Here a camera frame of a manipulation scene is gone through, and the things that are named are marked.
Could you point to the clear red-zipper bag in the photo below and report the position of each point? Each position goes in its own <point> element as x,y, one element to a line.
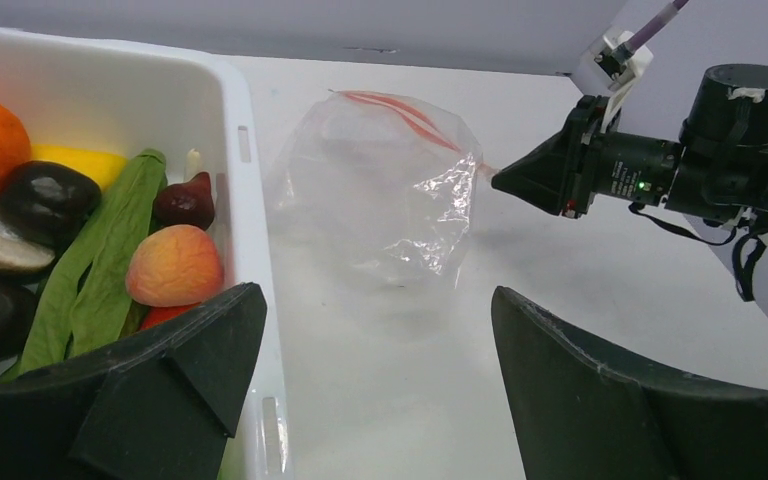
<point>382,185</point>

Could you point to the red chili pepper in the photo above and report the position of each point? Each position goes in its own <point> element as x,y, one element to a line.
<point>158,315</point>

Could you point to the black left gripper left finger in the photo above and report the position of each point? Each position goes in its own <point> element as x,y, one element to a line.
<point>159,404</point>

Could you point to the dark plum upper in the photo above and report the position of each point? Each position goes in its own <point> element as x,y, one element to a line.
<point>47,203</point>

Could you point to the white plastic bin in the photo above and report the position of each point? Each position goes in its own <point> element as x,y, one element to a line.
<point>123,97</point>

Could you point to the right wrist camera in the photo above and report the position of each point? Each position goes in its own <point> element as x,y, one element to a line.
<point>610,68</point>

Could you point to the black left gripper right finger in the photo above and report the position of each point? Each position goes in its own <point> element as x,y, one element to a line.
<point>586,408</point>

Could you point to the dark red fig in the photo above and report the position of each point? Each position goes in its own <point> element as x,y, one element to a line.
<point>189,203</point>

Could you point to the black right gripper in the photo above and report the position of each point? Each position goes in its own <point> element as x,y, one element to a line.
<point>716,170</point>

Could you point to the green leafy vegetable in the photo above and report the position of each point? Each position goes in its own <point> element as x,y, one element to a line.
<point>84,305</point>

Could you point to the peach near bin edge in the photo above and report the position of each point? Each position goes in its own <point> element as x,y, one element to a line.
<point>175,266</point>

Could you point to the yellow lemon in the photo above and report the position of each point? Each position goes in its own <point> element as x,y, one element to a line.
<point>101,167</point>

